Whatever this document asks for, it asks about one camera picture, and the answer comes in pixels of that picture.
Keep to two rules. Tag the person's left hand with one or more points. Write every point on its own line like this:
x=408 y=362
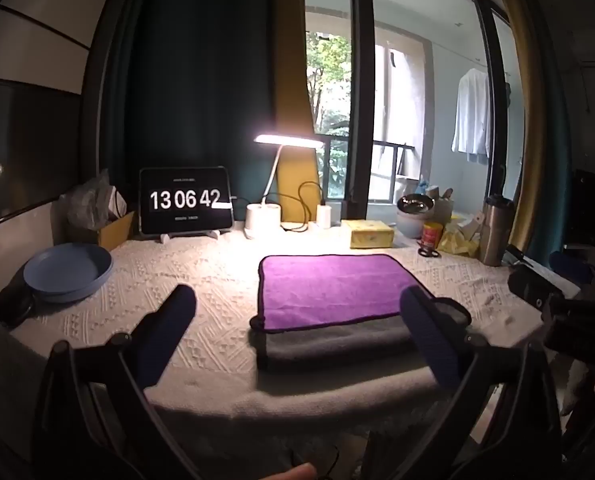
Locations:
x=290 y=472

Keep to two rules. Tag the white power adapter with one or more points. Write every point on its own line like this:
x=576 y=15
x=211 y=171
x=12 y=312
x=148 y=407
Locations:
x=324 y=215

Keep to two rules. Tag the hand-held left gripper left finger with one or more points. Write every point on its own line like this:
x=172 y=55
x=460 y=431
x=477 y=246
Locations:
x=170 y=327

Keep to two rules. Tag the balcony railing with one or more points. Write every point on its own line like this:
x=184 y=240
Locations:
x=382 y=152

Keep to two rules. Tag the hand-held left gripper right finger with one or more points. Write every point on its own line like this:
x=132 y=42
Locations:
x=427 y=340

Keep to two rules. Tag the yellow tissue box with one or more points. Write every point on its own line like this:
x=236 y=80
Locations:
x=367 y=234

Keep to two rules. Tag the black round object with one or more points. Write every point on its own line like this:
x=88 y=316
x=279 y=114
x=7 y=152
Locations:
x=14 y=306

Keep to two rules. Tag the dark green curtain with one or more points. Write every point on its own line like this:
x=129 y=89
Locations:
x=197 y=70

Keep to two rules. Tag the black door frame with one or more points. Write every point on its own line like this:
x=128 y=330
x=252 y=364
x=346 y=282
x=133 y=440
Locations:
x=361 y=85

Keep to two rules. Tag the white desk lamp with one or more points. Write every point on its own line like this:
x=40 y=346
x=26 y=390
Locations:
x=262 y=220

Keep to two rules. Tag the metal bowl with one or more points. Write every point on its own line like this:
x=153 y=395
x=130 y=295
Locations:
x=416 y=204

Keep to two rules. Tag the tablet with clock display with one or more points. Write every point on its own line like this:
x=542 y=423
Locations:
x=185 y=200

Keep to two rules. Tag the grey plastic bag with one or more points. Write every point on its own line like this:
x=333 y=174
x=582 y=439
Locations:
x=89 y=200

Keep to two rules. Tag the steel tumbler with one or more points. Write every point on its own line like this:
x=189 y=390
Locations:
x=495 y=230

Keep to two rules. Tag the black scissors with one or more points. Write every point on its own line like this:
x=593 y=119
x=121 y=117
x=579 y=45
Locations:
x=427 y=251

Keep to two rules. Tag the blue plate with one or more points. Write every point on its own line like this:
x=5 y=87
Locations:
x=67 y=270

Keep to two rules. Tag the white hanging shirt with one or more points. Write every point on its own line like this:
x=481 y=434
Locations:
x=471 y=110

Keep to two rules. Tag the cardboard box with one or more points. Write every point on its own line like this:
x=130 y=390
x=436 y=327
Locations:
x=117 y=232

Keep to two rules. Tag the yellow plastic bag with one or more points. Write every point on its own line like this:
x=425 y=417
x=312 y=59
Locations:
x=457 y=242

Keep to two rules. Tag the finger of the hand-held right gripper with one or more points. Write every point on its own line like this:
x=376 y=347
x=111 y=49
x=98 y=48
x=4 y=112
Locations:
x=532 y=286
x=570 y=266

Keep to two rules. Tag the yellow curtain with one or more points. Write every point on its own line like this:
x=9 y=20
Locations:
x=290 y=85

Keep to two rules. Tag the grey towel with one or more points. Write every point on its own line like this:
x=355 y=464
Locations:
x=327 y=347

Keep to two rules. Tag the white tablet stand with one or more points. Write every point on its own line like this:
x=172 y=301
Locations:
x=190 y=235

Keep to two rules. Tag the red can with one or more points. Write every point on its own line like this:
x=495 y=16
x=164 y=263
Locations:
x=432 y=236

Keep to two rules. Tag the white textured tablecloth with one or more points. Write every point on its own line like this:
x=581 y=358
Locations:
x=217 y=300

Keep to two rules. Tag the purple towel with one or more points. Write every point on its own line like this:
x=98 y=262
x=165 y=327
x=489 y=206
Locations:
x=327 y=287

